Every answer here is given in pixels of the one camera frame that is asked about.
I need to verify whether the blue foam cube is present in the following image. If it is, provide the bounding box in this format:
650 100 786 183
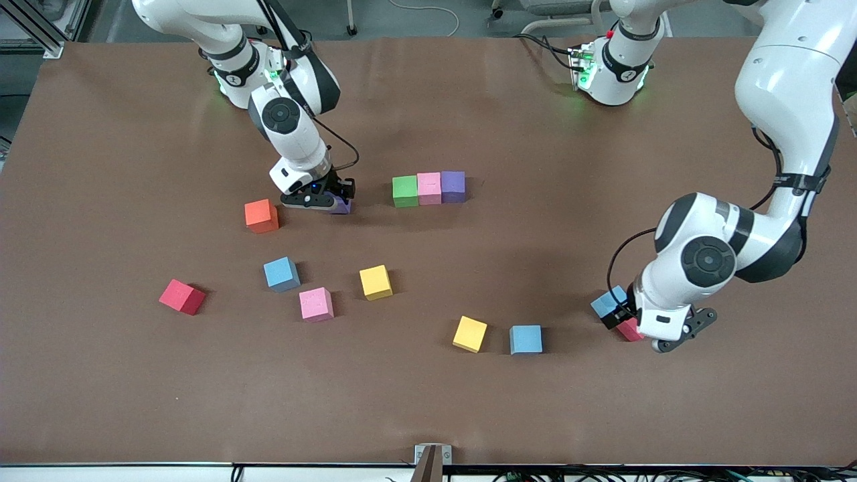
590 286 630 319
262 256 301 293
510 325 544 355

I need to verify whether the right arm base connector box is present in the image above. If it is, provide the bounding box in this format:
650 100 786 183
263 48 295 96

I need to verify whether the grey chair base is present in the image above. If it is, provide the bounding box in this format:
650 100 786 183
487 0 607 35

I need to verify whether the pink foam cube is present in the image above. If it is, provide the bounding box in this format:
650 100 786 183
299 287 335 323
416 171 443 206

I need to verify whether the aluminium frame post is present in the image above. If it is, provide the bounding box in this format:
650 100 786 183
0 0 91 60

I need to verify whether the yellow foam cube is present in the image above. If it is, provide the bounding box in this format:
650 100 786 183
452 316 489 353
359 264 394 301

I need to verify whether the orange foam cube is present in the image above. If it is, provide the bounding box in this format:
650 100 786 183
244 198 280 234

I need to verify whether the black left arm base cable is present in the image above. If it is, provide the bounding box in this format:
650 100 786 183
514 32 578 70

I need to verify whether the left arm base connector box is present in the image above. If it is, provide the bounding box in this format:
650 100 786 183
568 43 598 92

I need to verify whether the white table edge rail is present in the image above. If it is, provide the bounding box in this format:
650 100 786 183
0 462 857 482

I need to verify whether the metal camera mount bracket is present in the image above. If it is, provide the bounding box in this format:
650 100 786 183
410 443 453 482

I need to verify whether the green foam cube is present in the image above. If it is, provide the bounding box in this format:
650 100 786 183
392 175 420 208

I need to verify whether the white floor cable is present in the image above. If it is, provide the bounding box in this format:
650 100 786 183
388 0 461 37

